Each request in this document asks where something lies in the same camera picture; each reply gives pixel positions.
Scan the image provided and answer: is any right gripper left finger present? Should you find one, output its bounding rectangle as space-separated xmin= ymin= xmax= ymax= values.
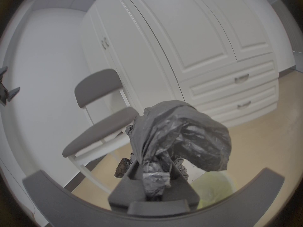
xmin=108 ymin=161 xmax=146 ymax=210

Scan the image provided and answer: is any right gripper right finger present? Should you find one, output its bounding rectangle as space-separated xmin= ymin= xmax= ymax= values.
xmin=163 ymin=159 xmax=200 ymax=210

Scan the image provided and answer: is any yellow plastic bag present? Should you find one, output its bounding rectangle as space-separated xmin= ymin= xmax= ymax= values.
xmin=190 ymin=171 xmax=237 ymax=210

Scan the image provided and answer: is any black plastic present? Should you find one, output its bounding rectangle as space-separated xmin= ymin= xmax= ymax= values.
xmin=114 ymin=100 xmax=232 ymax=201

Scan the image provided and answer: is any grey padded white chair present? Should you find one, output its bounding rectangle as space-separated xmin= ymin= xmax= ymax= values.
xmin=62 ymin=69 xmax=140 ymax=194

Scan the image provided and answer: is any white wardrobe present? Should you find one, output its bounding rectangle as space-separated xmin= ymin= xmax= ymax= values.
xmin=80 ymin=0 xmax=280 ymax=128

